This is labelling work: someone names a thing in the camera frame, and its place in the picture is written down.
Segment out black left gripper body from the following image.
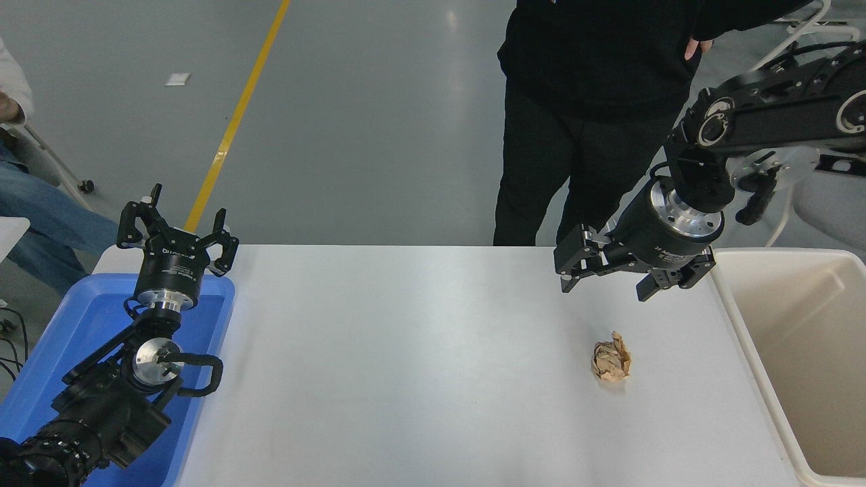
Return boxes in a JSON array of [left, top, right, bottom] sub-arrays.
[[133, 230, 212, 300]]

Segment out white frame chair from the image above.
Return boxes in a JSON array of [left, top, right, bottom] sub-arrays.
[[751, 0, 861, 72]]

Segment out small white table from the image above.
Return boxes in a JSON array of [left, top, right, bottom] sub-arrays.
[[0, 216, 31, 263]]

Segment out grey upholstered chair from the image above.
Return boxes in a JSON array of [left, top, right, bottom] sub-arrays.
[[765, 145, 866, 264]]

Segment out tan paper ball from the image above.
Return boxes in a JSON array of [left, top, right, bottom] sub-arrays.
[[591, 331, 632, 384]]

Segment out person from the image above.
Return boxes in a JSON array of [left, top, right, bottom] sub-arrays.
[[0, 37, 122, 298], [493, 0, 813, 248]]

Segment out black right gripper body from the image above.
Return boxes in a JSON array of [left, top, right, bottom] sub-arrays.
[[602, 188, 715, 275]]

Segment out black cables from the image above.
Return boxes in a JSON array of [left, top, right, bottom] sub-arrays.
[[0, 308, 28, 381]]

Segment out large pale bin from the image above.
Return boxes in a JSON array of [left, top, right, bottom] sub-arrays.
[[710, 248, 866, 487]]

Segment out blue plastic tray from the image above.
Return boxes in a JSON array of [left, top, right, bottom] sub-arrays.
[[0, 273, 236, 487]]

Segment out white chair with casters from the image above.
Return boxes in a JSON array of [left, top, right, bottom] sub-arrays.
[[7, 122, 95, 210]]

